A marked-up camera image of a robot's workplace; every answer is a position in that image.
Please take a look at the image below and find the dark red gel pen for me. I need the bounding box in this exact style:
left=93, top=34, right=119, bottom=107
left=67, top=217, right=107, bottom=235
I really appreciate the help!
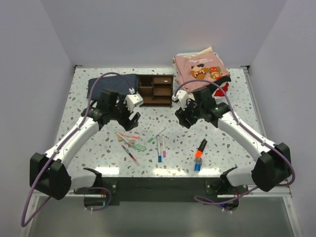
left=121, top=145, right=140, bottom=166

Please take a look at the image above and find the pink pixel-print shirt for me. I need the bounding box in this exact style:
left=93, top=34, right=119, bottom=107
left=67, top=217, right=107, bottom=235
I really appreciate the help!
left=172, top=47, right=230, bottom=93

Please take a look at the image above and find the red garment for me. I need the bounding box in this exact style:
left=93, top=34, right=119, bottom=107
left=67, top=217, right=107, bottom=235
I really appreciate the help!
left=213, top=82, right=229, bottom=97

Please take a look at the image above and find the black garment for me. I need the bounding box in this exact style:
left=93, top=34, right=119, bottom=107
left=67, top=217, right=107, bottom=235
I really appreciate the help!
left=208, top=76, right=231, bottom=92

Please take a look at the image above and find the green capped white marker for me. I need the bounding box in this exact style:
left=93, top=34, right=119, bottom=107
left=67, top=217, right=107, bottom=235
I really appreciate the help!
left=148, top=127, right=166, bottom=143

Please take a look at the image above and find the folded dark blue cloth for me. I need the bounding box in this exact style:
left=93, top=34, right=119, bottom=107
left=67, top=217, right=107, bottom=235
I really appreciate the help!
left=91, top=74, right=139, bottom=100

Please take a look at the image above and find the blue grey pencil sharpener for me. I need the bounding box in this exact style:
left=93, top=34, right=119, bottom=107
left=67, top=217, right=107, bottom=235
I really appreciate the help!
left=194, top=158, right=202, bottom=172

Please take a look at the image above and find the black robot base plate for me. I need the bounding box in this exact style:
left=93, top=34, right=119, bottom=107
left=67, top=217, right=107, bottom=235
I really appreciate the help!
left=73, top=177, right=248, bottom=212

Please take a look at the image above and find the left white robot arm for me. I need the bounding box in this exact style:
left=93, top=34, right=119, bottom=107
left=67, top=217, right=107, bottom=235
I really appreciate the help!
left=30, top=90, right=143, bottom=200

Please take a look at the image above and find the black orange highlighter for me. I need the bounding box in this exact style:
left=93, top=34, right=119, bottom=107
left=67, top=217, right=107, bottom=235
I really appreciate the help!
left=195, top=139, right=207, bottom=158

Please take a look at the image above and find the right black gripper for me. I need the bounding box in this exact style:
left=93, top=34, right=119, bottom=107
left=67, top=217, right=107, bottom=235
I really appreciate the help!
left=175, top=97, right=204, bottom=129

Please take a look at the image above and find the white laundry basket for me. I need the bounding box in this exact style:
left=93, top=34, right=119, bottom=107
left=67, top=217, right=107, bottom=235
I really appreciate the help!
left=179, top=90, right=195, bottom=101

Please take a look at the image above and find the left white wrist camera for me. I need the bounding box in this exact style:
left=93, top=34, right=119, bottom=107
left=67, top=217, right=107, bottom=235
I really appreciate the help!
left=125, top=93, right=144, bottom=112

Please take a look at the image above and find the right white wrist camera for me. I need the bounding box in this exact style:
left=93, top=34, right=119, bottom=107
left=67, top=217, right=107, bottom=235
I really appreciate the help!
left=172, top=90, right=189, bottom=110

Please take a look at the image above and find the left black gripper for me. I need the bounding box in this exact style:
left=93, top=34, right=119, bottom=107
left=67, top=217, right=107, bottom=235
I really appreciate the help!
left=109, top=96, right=140, bottom=131

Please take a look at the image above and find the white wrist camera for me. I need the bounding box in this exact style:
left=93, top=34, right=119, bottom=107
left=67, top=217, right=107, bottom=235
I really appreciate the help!
left=172, top=90, right=189, bottom=110
left=125, top=93, right=144, bottom=112

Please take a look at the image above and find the orange gel pen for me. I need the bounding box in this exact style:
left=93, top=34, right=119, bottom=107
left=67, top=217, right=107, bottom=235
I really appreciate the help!
left=119, top=132, right=142, bottom=140

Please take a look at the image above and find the pink capped white marker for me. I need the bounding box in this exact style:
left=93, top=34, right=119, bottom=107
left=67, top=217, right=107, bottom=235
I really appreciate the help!
left=161, top=134, right=166, bottom=158

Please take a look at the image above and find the blue capped white marker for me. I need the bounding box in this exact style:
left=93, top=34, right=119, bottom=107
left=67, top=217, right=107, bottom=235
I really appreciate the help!
left=157, top=135, right=162, bottom=162

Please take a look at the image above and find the brown wooden desk organizer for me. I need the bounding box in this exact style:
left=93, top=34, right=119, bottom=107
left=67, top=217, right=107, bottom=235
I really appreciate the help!
left=138, top=75, right=173, bottom=107

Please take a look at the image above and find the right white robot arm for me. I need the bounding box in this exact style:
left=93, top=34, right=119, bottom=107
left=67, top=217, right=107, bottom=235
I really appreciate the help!
left=172, top=87, right=293, bottom=194

